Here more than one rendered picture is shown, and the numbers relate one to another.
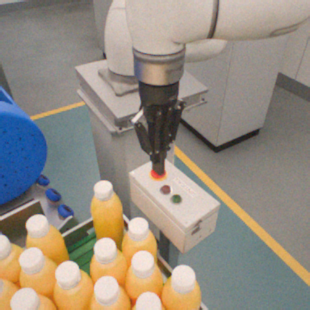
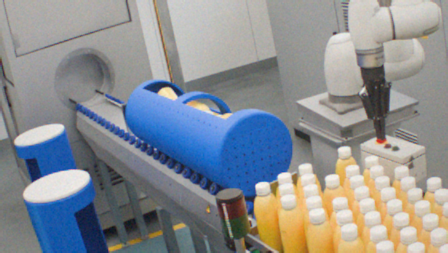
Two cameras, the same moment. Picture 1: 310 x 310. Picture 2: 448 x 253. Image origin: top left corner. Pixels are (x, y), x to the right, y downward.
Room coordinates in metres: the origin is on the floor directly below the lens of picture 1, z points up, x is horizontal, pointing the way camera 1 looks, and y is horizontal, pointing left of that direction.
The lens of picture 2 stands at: (-1.31, 0.04, 1.83)
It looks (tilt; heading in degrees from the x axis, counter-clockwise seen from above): 18 degrees down; 13
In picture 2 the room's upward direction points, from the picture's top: 12 degrees counter-clockwise
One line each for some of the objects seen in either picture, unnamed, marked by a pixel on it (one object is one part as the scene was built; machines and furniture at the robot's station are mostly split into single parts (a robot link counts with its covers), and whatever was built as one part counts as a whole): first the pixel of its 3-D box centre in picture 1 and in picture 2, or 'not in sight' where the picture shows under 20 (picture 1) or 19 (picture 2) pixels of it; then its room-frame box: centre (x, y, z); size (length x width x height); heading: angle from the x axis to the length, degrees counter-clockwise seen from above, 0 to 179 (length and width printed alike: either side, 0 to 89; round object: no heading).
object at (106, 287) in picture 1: (106, 289); (357, 181); (0.24, 0.08, 1.11); 0.04 x 0.04 x 0.02
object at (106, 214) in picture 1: (108, 219); (348, 182); (0.46, 0.12, 1.00); 0.07 x 0.07 x 0.20
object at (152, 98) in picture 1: (158, 98); (374, 79); (0.52, 0.00, 1.30); 0.08 x 0.07 x 0.09; 129
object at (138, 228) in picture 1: (138, 228); (371, 161); (0.36, 0.03, 1.11); 0.04 x 0.04 x 0.02
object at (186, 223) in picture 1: (171, 201); (394, 159); (0.48, -0.04, 1.05); 0.20 x 0.10 x 0.10; 39
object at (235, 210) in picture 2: not in sight; (231, 205); (-0.07, 0.36, 1.23); 0.06 x 0.06 x 0.04
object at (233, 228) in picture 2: not in sight; (234, 222); (-0.07, 0.36, 1.18); 0.06 x 0.06 x 0.05
